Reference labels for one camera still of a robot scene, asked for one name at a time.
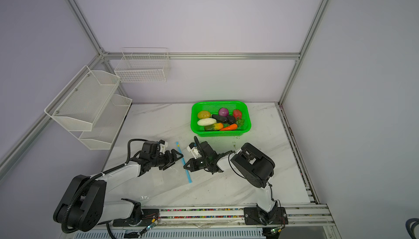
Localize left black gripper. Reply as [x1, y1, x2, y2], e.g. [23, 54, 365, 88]
[150, 148, 183, 171]

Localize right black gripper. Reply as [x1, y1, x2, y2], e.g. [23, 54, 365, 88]
[183, 157, 211, 173]

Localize clear zip bag blue zipper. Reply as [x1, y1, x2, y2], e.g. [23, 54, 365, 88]
[134, 147, 192, 200]

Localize green plastic basket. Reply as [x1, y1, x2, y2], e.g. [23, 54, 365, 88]
[191, 101, 251, 137]

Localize purple toy onion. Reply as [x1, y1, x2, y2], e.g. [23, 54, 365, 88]
[218, 107, 229, 117]

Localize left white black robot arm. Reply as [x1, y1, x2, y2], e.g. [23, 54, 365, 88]
[53, 139, 183, 234]

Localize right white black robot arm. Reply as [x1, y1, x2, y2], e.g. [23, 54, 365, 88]
[183, 137, 280, 225]

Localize white toy radish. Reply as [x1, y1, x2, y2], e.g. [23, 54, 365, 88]
[197, 118, 217, 126]

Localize yellow green toy corn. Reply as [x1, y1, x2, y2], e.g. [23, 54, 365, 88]
[204, 123, 224, 132]

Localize yellow toy lemon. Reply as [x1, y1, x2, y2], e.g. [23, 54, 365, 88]
[197, 110, 211, 119]

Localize orange toy carrot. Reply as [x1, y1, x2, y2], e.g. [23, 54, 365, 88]
[220, 124, 238, 131]

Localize green toy leafy vegetable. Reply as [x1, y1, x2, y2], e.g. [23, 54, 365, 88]
[236, 119, 246, 128]

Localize red toy pepper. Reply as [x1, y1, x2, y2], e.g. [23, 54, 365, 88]
[232, 110, 242, 120]

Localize white mesh lower shelf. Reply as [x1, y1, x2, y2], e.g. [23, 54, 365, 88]
[79, 94, 132, 150]

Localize white mesh shelf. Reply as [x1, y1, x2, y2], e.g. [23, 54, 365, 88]
[79, 94, 132, 150]
[44, 66, 121, 132]

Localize white mesh upper shelf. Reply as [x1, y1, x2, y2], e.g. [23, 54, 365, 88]
[44, 66, 121, 132]

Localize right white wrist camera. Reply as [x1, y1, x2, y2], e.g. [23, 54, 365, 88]
[187, 144, 200, 159]

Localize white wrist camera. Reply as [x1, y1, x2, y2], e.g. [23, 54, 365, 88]
[159, 140, 168, 153]
[187, 144, 200, 159]

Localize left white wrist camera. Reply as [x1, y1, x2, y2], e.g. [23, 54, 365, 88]
[159, 140, 168, 153]

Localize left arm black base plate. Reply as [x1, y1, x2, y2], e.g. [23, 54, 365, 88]
[112, 208, 160, 227]

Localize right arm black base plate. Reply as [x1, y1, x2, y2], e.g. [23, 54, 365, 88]
[243, 207, 289, 226]

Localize white wire wall basket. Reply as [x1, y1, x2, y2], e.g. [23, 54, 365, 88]
[115, 47, 171, 83]

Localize aluminium front rail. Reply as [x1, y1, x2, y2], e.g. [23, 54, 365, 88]
[63, 203, 336, 231]

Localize black corrugated cable left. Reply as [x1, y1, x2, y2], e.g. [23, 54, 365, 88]
[60, 138, 148, 234]

